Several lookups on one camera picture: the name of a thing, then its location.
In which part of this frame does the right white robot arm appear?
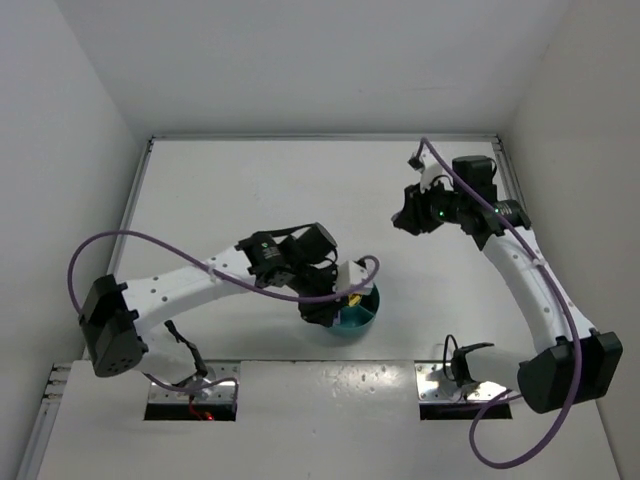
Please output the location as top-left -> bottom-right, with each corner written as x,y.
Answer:
392,154 -> 623,413

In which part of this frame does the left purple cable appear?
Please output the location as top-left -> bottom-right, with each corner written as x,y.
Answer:
67,230 -> 381,401

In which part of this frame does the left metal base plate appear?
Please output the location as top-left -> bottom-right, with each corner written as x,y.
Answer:
145,361 -> 241,405

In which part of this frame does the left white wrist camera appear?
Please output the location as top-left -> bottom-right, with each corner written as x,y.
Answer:
334,261 -> 374,295

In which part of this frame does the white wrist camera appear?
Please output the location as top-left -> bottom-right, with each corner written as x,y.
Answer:
418,155 -> 443,193
334,261 -> 374,295

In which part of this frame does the long yellow lego plate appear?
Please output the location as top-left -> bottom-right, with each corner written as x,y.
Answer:
348,294 -> 362,307

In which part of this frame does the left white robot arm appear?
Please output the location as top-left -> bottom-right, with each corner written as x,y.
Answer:
76,223 -> 366,387

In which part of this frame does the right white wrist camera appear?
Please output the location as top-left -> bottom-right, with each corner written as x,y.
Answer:
418,155 -> 443,193

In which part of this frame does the metal base plate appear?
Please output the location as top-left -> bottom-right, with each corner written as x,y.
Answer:
145,361 -> 241,405
414,362 -> 506,406

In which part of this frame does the teal divided round container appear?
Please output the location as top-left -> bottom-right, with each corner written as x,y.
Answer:
328,285 -> 380,338

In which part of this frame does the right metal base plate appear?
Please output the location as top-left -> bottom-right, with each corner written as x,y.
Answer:
414,362 -> 506,406

